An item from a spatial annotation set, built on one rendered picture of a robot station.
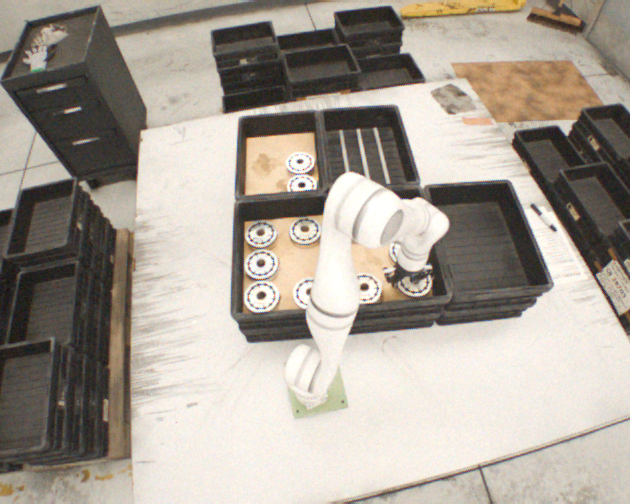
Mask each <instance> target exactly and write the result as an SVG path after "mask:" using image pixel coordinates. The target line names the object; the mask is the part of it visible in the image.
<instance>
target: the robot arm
mask: <svg viewBox="0 0 630 504"><path fill-rule="evenodd" d="M448 227H449V221H448V218H447V217H446V216H445V215H444V214H443V213H442V212H440V211H439V210H437V209H436V208H435V207H433V206H432V205H431V204H429V203H428V202H427V201H425V200H423V199H421V198H415V199H413V200H401V199H400V198H399V197H398V196H396V195H395V194H394V193H393V192H391V191H390V190H388V189H386V188H384V187H383V186H381V185H379V184H377V183H375V182H373V181H371V180H369V179H367V178H365V177H363V176H361V175H359V174H356V173H351V172H350V173H345V174H343V175H342V176H341V177H339V178H338V179H337V181H336V182H335V183H334V185H333V187H332V188H331V190H330V192H329V195H328V198H327V201H326V204H325V209H324V214H323V221H322V230H321V239H320V249H319V256H318V262H317V267H316V271H315V276H314V280H313V284H312V288H311V291H310V295H309V299H308V303H307V308H306V319H307V323H308V326H309V329H310V331H311V333H312V335H313V337H314V339H315V341H316V343H317V345H318V347H319V350H320V351H318V350H316V349H314V348H312V347H310V346H308V345H305V344H301V345H299V346H297V347H296V348H295V349H294V350H293V351H292V352H291V353H290V355H289V357H288V359H287V361H286V365H285V369H284V379H285V382H286V384H287V385H288V386H289V388H290V389H292V390H293V391H294V392H295V395H296V397H297V399H298V400H299V402H300V403H301V404H303V405H305V406H306V407H307V409H308V410H309V409H311V408H313V407H315V406H318V405H320V404H322V403H324V402H325V403H326V401H327V400H328V394H327V392H328V390H329V389H330V388H331V386H332V384H333V382H334V379H335V376H336V374H337V369H338V365H339V361H340V357H341V353H342V349H343V346H344V343H345V340H346V338H347V335H348V333H349V331H350V328H351V326H352V323H353V321H354V318H355V315H356V312H357V310H358V307H359V303H360V298H361V295H360V286H359V281H358V277H357V274H356V270H355V267H354V263H353V259H352V255H351V239H352V240H354V241H356V242H357V243H359V244H360V245H362V246H365V247H367V248H380V247H383V246H386V245H388V244H390V243H394V244H397V245H399V246H400V248H399V252H398V255H397V259H396V263H395V265H394V266H393V268H390V269H388V268H387V267H384V268H383V272H384V277H385V279H386V281H387V283H388V284H390V283H391V286H392V288H393V289H396V288H397V285H398V282H399V281H402V280H403V279H404V278H405V277H410V282H411V283H412V284H415V283H416V282H417V280H420V281H422V280H424V279H425V278H426V277H427V276H428V275H430V274H431V273H432V272H433V270H432V266H431V263H427V264H426V262H427V259H428V256H429V252H430V249H431V247H432V245H433V244H434V243H435V242H436V241H437V240H439V239H440V238H441V237H442V236H443V235H444V234H445V233H446V232H447V230H448ZM425 264H426V265H425ZM393 272H394V274H393V275H392V276H391V274H392V273H393Z"/></svg>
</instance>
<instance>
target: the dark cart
mask: <svg viewBox="0 0 630 504"><path fill-rule="evenodd" d="M50 24H55V26H56V25H58V24H66V25H67V31H66V33H67V34H69V35H68V36H67V37H65V38H64V39H62V40H60V41H59V42H57V43H56V44H55V46H54V47H53V48H52V50H54V51H55V53H54V55H53V56H52V57H51V58H50V59H49V60H48V61H47V63H46V65H45V69H44V70H41V71H36V72H31V65H29V64H26V63H24V62H23V59H24V58H27V59H28V60H29V55H28V54H26V55H23V52H25V51H30V52H31V53H32V54H34V52H33V51H31V48H35V47H32V46H31V44H32V42H33V41H34V38H35V39H36V34H37V33H39V34H41V30H43V29H44V28H46V27H47V28H48V27H50ZM52 50H51V51H52ZM0 84H1V86H2V87H3V88H4V89H5V91H6V92H7V93H8V95H9V96H10V97H11V99H12V100H13V101H14V103H15V104H16V105H17V107H18V108H19V109H20V111H21V112H22V113H23V115H24V116H25V117H26V119H27V120H28V121H29V122H30V124H31V125H32V126H33V128H34V129H35V130H36V132H37V133H38V134H39V136H40V137H41V138H42V139H43V141H44V142H45V143H46V145H47V146H48V147H49V149H50V150H51V151H52V152H53V154H54V155H55V156H56V158H57V159H58V160H59V161H60V163H61V164H62V165H63V167H64V168H65V169H66V170H67V172H68V173H69V174H70V176H71V177H77V179H78V180H79V181H80V182H83V181H86V183H88V186H89V187H90V188H91V189H95V188H98V181H97V178H102V177H106V176H111V175H116V174H121V173H125V172H130V171H135V170H136V171H135V173H137V175H138V162H139V148H140V135H141V130H146V129H147V125H146V121H147V108H146V106H145V103H144V101H143V99H142V97H141V95H140V92H139V90H138V88H137V86H136V84H135V81H134V79H133V77H132V75H131V73H130V70H129V68H128V66H127V64H126V62H125V59H124V57H123V55H122V53H121V50H120V48H119V46H118V44H117V41H116V39H115V37H114V35H113V32H112V30H111V28H110V26H109V23H108V21H107V19H106V17H105V14H104V12H103V10H102V7H101V5H97V6H92V7H88V8H83V9H79V10H74V11H70V12H66V13H61V14H57V15H53V16H48V17H44V18H40V19H36V20H32V21H27V22H26V24H25V26H24V28H23V30H22V32H21V35H20V37H19V39H18V41H17V43H16V45H15V47H14V49H13V52H12V54H11V56H10V58H9V60H8V62H7V65H6V67H5V69H4V71H3V73H2V76H1V78H0Z"/></svg>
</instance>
